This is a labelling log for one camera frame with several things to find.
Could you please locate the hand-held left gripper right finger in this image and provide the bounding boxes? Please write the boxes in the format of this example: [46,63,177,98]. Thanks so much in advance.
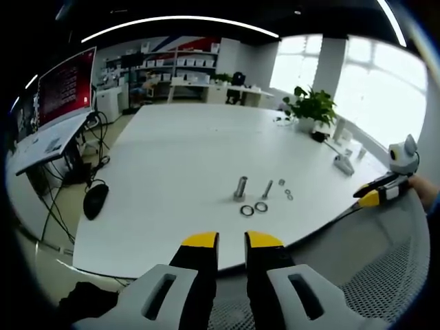
[244,230,383,330]

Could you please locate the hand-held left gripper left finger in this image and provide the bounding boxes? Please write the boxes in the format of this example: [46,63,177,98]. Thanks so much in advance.
[73,231,220,330]

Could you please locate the large metal threaded stud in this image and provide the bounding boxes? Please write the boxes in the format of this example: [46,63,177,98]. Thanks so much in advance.
[233,175,249,202]

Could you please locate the person's right hand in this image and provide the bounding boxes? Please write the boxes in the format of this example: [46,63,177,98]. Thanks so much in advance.
[408,174,440,215]

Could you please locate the grey metal table clamp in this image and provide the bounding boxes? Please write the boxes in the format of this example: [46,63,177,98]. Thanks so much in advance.
[333,153,355,177]

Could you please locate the grey mesh chair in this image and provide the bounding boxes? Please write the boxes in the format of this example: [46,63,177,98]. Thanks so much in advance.
[209,194,432,330]

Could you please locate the green potted plant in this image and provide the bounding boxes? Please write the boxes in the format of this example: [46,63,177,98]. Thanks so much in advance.
[282,85,338,134]

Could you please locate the black oval floor object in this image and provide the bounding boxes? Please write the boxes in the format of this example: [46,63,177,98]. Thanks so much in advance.
[82,183,110,221]

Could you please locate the black office chair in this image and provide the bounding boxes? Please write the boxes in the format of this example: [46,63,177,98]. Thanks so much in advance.
[225,71,248,105]

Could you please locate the white counter desk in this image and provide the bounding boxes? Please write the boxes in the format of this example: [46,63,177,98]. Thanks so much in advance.
[168,76,276,106]

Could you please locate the white side desk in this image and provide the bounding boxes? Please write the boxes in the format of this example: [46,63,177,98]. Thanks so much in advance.
[12,110,96,177]

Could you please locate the storage shelf with white bins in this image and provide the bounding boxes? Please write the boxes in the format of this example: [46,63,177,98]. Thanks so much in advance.
[102,41,221,87]

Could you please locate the large computer monitor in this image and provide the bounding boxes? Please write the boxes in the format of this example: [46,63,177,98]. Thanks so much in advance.
[36,45,98,132]

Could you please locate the curved ceiling light strip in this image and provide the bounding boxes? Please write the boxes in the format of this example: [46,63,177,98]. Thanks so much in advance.
[80,14,280,45]

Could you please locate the black cables under desk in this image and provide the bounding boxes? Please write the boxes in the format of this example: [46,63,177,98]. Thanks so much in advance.
[41,109,113,241]

